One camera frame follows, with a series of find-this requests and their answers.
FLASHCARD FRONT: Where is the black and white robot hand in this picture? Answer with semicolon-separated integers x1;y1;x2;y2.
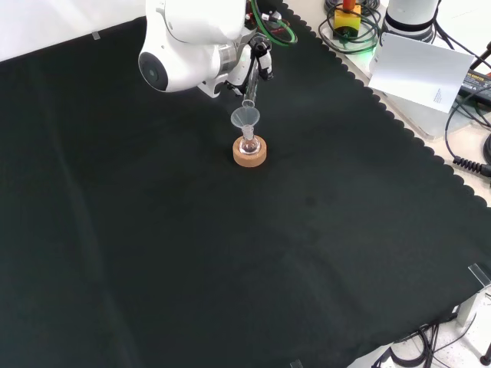
226;33;275;97

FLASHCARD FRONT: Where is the clear graduated cylinder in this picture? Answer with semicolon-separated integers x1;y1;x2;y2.
241;44;265;110

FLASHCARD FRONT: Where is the round-bottom glass flask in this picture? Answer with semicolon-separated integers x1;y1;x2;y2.
237;126;262;157

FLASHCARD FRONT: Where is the clear plastic funnel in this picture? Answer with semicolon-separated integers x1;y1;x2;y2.
230;106;262;133

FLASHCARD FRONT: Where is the yellow stop button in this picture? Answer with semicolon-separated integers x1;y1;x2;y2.
332;0;363;40

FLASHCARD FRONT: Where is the pale board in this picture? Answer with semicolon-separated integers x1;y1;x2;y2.
367;32;476;114

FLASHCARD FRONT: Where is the black bench cloth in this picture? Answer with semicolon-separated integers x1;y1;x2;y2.
0;2;491;368

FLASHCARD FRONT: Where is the black power adapter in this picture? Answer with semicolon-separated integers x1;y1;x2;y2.
458;68;491;97

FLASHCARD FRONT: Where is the grey metal bench leg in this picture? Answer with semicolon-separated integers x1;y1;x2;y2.
455;285;491;327

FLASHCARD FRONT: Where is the green looped wrist cable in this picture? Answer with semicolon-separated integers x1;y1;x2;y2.
251;0;299;48

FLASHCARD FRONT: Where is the cork ring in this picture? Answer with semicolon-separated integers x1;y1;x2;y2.
232;134;268;169

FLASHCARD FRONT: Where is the black coiled cable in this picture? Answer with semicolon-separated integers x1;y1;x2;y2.
444;87;491;176

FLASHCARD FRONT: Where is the black floor cable bundle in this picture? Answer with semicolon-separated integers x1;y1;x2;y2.
370;321;465;368

